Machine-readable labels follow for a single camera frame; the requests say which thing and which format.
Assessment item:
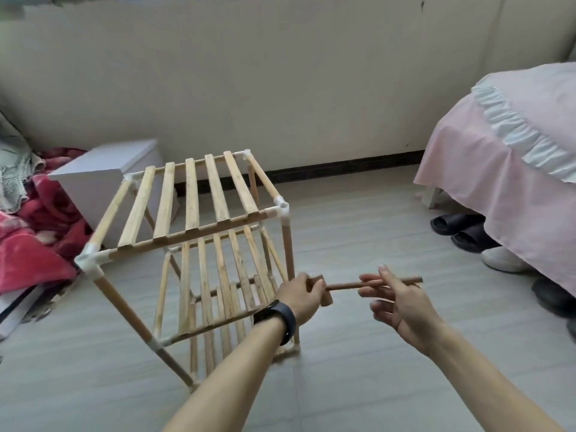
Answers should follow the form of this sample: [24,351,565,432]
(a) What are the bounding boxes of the person's right forearm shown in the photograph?
[423,328,563,432]

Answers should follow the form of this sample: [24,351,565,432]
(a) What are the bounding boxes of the flat white box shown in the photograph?
[0,283,55,338]

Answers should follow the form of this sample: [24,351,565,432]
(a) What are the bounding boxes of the person's left forearm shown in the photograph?
[162,319,287,432]

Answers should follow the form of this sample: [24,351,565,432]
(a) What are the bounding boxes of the wooden mallet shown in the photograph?
[310,276,424,307]

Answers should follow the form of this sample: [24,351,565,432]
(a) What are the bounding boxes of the person's right hand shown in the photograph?
[358,265,444,356]

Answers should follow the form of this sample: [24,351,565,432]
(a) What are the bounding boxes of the pale green cloth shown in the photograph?
[0,112,41,212]

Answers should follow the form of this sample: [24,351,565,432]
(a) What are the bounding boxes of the black slipper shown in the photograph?
[452,223,500,254]
[430,213,482,236]

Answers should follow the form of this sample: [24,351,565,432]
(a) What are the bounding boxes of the white shoe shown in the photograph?
[481,246,534,274]

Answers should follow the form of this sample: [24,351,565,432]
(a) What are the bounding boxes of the person's left hand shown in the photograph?
[274,272,327,328]

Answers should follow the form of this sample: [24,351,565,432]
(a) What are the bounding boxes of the black smartwatch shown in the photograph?
[253,299,299,346]

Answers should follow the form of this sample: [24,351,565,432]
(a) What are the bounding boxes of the white box cabinet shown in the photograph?
[49,139,181,248]

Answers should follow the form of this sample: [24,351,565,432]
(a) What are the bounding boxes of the red fleece blanket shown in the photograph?
[0,148,91,293]

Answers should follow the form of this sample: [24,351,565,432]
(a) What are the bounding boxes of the pink ruffled bed skirt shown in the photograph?
[414,62,576,298]

